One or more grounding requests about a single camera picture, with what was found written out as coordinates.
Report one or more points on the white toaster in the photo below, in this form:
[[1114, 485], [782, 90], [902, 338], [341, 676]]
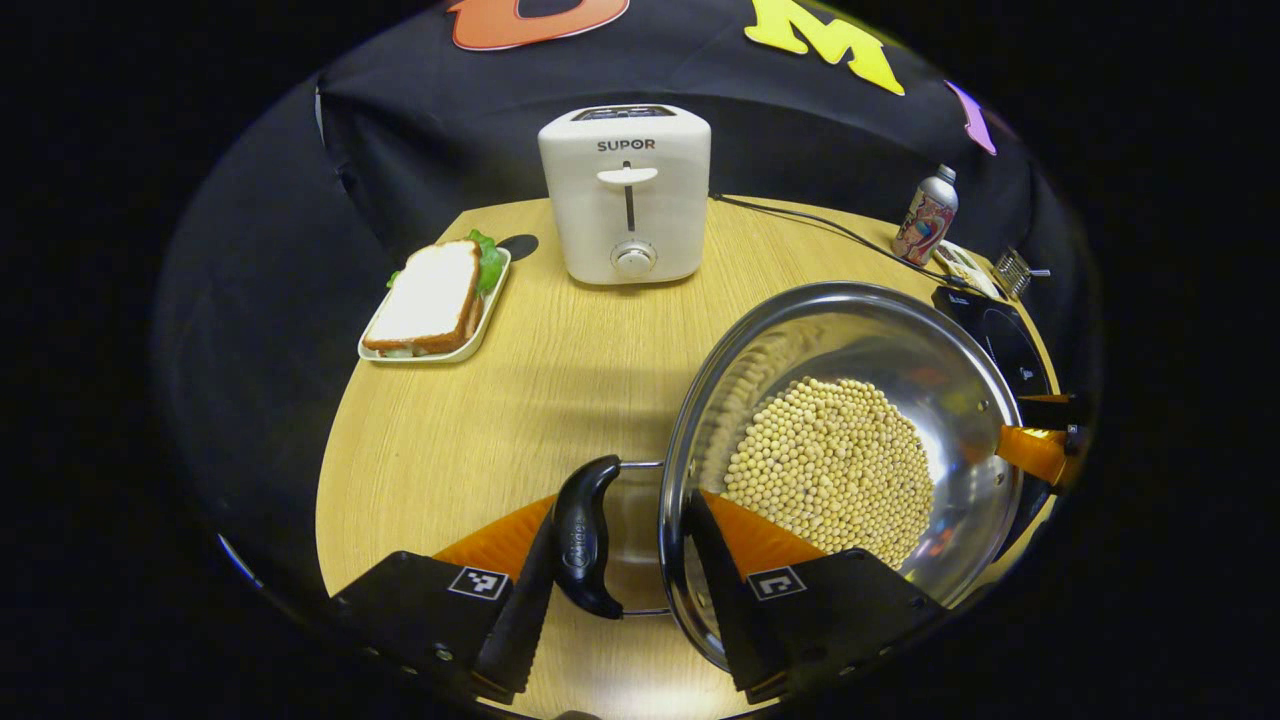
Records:
[[625, 220]]

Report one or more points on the sandwich with lettuce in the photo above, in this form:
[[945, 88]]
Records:
[[430, 295]]

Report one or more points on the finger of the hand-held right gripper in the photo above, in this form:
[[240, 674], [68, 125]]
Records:
[[1035, 452], [1055, 410]]

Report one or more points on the black table grommet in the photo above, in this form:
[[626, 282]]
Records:
[[518, 247]]

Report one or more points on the silver drink bottle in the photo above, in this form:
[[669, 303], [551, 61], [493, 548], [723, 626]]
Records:
[[925, 225]]

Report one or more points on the black induction cooktop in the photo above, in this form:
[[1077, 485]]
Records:
[[1010, 340]]

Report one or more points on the stainless steel pot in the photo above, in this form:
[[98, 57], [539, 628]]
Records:
[[900, 340]]

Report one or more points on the white divided spice tray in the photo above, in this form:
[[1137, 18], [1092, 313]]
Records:
[[965, 265]]

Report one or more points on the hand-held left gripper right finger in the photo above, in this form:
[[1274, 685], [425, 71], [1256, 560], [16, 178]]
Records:
[[840, 610]]

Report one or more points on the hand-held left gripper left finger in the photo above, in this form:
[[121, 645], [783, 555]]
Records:
[[420, 610]]

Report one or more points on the pile of soybeans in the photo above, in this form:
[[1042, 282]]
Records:
[[830, 470]]

